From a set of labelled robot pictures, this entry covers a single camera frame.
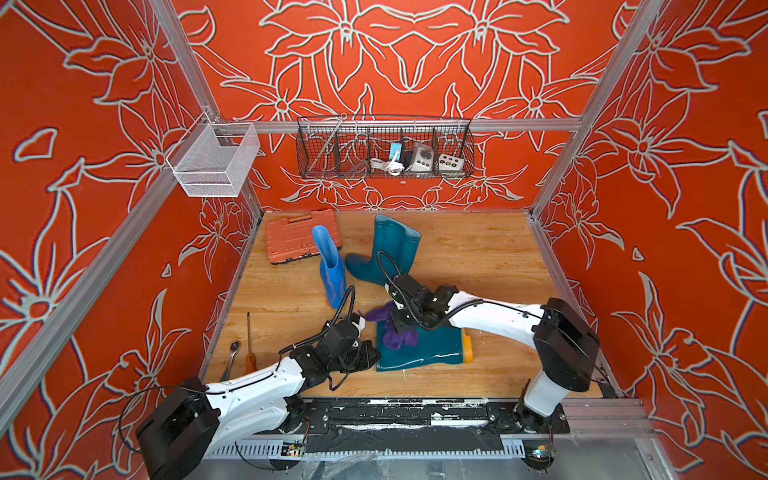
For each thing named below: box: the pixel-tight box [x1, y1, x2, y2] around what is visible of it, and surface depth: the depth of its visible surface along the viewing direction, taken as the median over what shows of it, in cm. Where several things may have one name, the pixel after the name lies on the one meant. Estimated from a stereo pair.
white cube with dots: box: [438, 153, 465, 176], surface depth 96 cm
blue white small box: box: [390, 143, 402, 161], surface depth 85 cm
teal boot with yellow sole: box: [345, 214, 422, 287], surface depth 85 cm
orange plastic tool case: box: [266, 209, 343, 264], surface depth 109 cm
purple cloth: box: [364, 301, 420, 351], surface depth 82 cm
